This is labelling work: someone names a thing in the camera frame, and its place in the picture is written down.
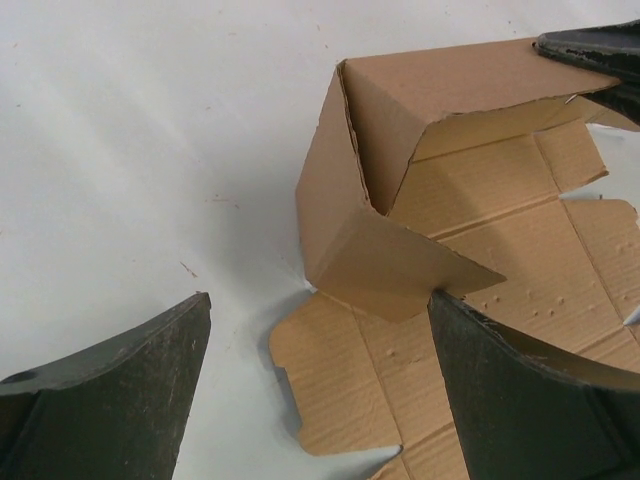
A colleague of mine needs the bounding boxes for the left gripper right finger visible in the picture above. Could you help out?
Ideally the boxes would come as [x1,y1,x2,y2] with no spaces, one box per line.
[428,290,639,479]

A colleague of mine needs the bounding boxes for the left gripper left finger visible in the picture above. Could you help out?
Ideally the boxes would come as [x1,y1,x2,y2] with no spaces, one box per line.
[1,292,211,480]

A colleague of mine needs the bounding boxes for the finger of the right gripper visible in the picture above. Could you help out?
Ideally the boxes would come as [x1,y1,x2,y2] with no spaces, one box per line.
[532,19,639,80]
[582,82,639,126]

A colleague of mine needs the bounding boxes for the brown cardboard box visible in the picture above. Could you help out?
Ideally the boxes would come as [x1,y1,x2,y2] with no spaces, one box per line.
[269,38,639,479]

